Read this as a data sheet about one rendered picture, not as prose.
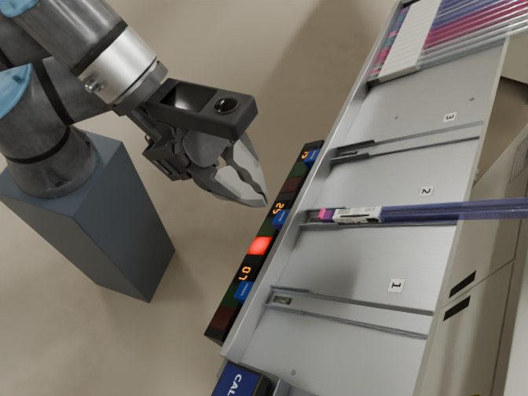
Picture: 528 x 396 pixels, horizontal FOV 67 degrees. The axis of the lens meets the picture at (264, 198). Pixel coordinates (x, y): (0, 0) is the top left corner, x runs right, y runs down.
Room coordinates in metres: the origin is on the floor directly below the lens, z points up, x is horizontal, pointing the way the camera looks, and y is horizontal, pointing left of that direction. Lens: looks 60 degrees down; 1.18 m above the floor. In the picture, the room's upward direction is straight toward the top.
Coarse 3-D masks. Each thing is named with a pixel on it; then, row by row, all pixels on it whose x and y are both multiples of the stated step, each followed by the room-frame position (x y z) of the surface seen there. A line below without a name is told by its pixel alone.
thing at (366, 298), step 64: (448, 64) 0.42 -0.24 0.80; (384, 128) 0.35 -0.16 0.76; (448, 128) 0.29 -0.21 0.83; (320, 192) 0.27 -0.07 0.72; (384, 192) 0.23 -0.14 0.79; (448, 192) 0.20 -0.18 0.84; (320, 256) 0.17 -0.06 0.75; (384, 256) 0.15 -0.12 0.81; (448, 256) 0.13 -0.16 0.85; (320, 320) 0.09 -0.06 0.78; (384, 320) 0.08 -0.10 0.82; (320, 384) 0.03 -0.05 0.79; (384, 384) 0.03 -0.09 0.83
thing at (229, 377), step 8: (232, 368) 0.05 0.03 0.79; (240, 368) 0.05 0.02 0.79; (224, 376) 0.04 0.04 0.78; (232, 376) 0.04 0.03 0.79; (240, 376) 0.04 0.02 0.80; (248, 376) 0.04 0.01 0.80; (256, 376) 0.04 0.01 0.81; (224, 384) 0.04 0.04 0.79; (232, 384) 0.03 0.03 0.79; (240, 384) 0.03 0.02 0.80; (248, 384) 0.03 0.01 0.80; (216, 392) 0.03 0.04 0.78; (224, 392) 0.03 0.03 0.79; (232, 392) 0.03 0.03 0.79; (240, 392) 0.03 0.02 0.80; (248, 392) 0.03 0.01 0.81
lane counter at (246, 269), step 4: (244, 264) 0.20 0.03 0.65; (248, 264) 0.20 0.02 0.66; (252, 264) 0.19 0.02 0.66; (240, 268) 0.19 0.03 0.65; (244, 268) 0.19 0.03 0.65; (248, 268) 0.19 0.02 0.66; (252, 268) 0.19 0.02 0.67; (240, 272) 0.19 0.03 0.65; (244, 272) 0.18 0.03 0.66; (248, 272) 0.18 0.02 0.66; (252, 272) 0.18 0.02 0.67; (236, 276) 0.18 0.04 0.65; (240, 276) 0.18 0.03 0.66; (244, 276) 0.18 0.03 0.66; (248, 276) 0.18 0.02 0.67; (236, 280) 0.17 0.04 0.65; (240, 280) 0.17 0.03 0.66; (244, 280) 0.17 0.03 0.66; (248, 280) 0.17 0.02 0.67
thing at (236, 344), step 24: (384, 24) 0.60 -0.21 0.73; (360, 72) 0.49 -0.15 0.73; (360, 96) 0.44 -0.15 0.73; (336, 120) 0.39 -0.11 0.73; (336, 144) 0.35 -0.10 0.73; (312, 168) 0.30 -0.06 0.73; (312, 192) 0.27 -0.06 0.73; (288, 216) 0.23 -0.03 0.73; (288, 240) 0.20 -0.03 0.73; (264, 264) 0.17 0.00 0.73; (264, 288) 0.14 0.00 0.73; (240, 312) 0.11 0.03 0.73; (240, 336) 0.09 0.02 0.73; (240, 360) 0.06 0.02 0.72
